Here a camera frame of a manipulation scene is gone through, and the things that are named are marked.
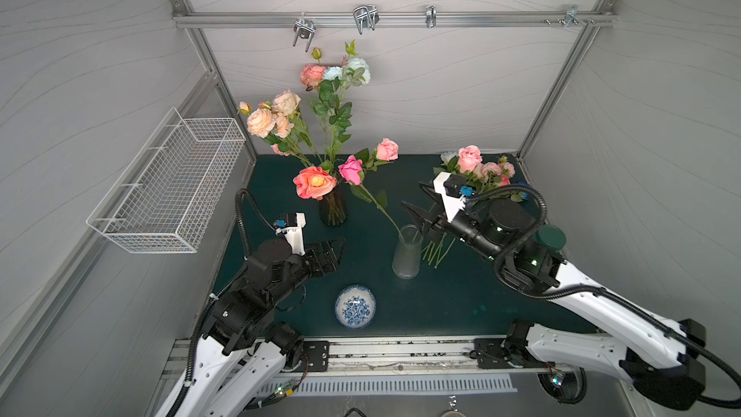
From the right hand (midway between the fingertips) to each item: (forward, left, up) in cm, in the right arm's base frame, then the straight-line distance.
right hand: (413, 192), depth 59 cm
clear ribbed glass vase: (0, -1, -29) cm, 29 cm away
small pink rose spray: (+39, -30, -38) cm, 62 cm away
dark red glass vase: (+17, +24, -33) cm, 44 cm away
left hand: (-6, +19, -13) cm, 24 cm away
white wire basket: (+1, +59, -7) cm, 60 cm away
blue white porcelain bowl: (-12, +14, -39) cm, 43 cm away
